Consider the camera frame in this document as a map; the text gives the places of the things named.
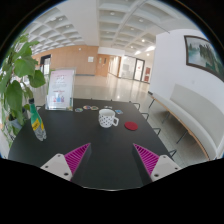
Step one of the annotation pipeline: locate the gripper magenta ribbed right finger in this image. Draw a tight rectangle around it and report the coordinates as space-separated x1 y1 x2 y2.
133 144 181 181

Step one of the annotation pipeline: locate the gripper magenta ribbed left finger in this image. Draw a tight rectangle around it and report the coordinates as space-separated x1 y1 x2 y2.
42 143 91 181

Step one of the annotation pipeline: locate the green plastic water bottle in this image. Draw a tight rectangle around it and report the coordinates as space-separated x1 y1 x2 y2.
29 98 47 141

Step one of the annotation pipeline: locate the black chair front right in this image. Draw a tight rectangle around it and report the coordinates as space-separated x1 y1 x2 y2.
169 149 177 157

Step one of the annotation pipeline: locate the black chair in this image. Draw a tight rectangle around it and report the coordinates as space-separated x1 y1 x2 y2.
129 101 141 110
153 128 161 135
169 149 177 157
141 113 149 121

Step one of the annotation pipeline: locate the black chair near right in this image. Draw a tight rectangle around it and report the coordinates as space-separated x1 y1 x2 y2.
153 128 161 135

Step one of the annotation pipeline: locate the red round coaster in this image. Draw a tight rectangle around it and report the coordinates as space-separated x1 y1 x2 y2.
124 122 138 131

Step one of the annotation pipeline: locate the black chair middle right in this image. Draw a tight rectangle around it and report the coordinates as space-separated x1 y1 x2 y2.
141 113 149 121

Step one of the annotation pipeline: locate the colourful round coaster left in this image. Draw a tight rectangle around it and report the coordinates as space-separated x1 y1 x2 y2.
75 108 83 113

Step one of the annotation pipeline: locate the colourful round coaster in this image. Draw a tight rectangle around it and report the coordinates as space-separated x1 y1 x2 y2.
75 108 83 113
91 106 99 111
83 105 91 110

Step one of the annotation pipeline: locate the colourful round coaster middle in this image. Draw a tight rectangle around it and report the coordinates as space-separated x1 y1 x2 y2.
83 105 91 110

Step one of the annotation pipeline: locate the white polka dot mug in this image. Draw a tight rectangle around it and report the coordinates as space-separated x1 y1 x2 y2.
99 109 119 128

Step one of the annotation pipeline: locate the colourful round coaster right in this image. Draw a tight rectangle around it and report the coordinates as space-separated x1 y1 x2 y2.
91 106 99 111

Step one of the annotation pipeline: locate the black chair far right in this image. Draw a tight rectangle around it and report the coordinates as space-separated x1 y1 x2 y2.
129 101 141 110

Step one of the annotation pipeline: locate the blue square coaster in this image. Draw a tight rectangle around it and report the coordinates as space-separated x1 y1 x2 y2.
115 110 123 114

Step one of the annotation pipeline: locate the white cushioned bench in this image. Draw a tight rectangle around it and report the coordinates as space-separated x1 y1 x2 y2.
152 84 224 160

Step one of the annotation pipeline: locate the acrylic sign holder stand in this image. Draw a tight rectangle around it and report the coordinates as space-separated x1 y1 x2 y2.
45 69 75 111

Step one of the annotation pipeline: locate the green leafy potted plant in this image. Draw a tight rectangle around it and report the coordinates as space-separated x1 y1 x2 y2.
0 33 46 145

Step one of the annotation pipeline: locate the framed landscape painting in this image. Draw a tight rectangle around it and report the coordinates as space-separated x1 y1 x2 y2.
184 35 224 82

